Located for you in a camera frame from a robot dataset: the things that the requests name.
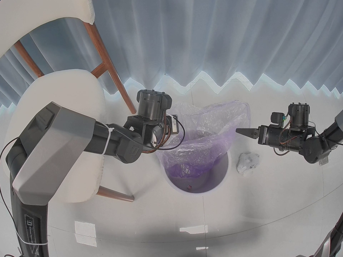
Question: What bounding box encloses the purple plastic bag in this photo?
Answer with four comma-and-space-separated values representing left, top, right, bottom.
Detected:
157, 100, 251, 180

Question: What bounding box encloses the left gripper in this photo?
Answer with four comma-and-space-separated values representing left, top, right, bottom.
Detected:
158, 114, 180, 146

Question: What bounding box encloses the white padded wooden chair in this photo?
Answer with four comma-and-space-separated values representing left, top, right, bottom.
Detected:
0, 0, 136, 203

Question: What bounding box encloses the white paper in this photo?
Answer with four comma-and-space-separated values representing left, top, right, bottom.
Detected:
236, 152, 260, 177

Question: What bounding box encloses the white trash bin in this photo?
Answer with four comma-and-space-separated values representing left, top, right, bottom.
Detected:
161, 141, 232, 196

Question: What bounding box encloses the black cable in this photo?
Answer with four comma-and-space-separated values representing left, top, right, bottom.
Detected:
0, 116, 186, 257

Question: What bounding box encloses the pale blue curtain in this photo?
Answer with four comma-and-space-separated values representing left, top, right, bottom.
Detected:
0, 0, 343, 109

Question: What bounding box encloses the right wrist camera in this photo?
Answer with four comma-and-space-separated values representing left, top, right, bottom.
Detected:
271, 112, 286, 129

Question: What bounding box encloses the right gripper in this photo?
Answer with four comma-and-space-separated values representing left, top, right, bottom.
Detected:
257, 125, 304, 152

